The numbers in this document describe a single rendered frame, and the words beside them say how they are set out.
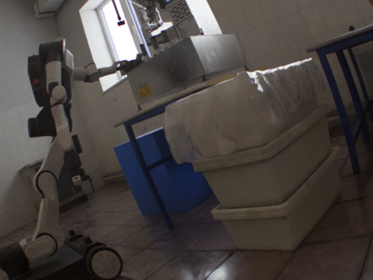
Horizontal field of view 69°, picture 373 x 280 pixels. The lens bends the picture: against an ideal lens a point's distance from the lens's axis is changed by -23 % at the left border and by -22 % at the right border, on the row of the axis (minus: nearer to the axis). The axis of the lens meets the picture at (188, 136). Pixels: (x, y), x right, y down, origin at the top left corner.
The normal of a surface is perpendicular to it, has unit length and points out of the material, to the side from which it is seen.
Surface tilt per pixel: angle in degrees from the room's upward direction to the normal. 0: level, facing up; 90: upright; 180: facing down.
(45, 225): 90
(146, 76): 90
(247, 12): 90
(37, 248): 90
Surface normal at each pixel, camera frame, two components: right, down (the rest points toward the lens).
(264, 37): -0.61, 0.30
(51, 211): 0.62, 0.26
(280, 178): 0.64, -0.07
